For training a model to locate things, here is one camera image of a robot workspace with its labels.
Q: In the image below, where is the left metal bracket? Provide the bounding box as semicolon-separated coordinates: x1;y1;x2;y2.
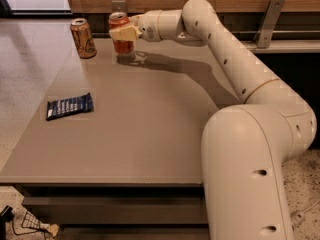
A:
111;0;127;13

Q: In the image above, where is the red coca-cola can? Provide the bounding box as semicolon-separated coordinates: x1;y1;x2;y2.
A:
108;12;134;54

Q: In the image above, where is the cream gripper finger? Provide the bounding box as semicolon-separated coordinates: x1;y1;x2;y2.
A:
109;23;143;41
129;14;142;25

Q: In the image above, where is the grey drawer cabinet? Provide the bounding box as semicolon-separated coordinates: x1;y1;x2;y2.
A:
1;39;237;237

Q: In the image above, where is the metal bracket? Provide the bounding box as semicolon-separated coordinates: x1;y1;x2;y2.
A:
111;0;127;13
255;0;286;49

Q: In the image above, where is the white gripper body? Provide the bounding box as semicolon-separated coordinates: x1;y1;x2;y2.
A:
138;10;162;42

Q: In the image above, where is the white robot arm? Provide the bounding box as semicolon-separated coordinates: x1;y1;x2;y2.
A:
109;0;317;240

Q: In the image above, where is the orange soda can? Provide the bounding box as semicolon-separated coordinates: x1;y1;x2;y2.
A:
70;18;97;59

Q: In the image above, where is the black wire rack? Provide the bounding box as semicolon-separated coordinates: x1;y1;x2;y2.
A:
11;211;48;236

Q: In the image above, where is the blue snack bar wrapper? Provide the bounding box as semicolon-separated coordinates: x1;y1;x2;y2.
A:
46;93;94;121

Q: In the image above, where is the right metal bracket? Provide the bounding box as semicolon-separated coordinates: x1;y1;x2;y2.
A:
255;0;286;49

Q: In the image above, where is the white power strip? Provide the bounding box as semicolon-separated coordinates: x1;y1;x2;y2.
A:
290;199;320;228

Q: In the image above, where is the metal rail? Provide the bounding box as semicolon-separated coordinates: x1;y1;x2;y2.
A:
233;30;320;40

